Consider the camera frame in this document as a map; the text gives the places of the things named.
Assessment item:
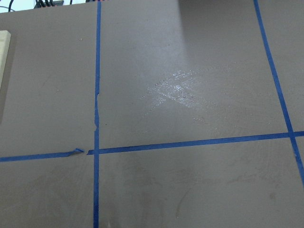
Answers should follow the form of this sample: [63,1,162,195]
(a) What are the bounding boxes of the blue tape grid lines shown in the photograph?
[0,0,304,228]

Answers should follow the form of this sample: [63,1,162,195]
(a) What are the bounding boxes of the bamboo cutting board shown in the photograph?
[0,30,11,90]

